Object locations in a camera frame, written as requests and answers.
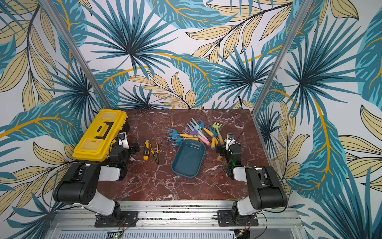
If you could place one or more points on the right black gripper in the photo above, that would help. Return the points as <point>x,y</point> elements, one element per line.
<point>223,151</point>

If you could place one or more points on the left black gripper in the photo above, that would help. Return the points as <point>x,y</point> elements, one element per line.
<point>131,149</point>

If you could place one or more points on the blue claw rake yellow handle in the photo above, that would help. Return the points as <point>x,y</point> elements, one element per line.
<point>173,134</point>

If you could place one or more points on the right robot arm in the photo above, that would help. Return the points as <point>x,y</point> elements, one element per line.
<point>264,188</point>

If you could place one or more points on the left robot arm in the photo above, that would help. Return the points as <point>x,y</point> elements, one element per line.
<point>79,186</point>

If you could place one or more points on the purple small rake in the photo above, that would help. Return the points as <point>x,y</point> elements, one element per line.
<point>192,132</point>

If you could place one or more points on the teal storage tray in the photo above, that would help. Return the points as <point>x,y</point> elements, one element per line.
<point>188,159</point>

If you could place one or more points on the yellow black utility knife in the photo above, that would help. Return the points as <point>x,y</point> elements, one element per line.
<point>146,152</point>

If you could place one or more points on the yellow plastic toolbox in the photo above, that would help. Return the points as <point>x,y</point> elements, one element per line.
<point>95,145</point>

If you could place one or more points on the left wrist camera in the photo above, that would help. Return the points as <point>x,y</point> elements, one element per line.
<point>122,140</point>

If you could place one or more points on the yellow handled pliers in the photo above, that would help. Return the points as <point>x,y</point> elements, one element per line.
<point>155,153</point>

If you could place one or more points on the teal fork yellow handle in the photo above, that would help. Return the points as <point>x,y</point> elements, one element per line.
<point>202,126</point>

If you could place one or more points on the light blue fork pink handle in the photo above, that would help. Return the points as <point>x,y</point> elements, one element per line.
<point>193,125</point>

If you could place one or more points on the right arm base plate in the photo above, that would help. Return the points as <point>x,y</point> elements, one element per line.
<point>230,218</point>

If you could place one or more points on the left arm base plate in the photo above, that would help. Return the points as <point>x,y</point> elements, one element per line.
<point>121,219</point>

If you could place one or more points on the aluminium rail frame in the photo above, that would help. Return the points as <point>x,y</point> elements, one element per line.
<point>179,220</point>

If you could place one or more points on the left aluminium corner post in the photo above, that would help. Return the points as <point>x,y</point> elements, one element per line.
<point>72,46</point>

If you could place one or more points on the aluminium corner post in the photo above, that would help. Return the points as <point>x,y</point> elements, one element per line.
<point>303,10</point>
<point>72,46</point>

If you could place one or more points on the right aluminium corner post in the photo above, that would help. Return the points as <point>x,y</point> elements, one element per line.
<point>303,10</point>

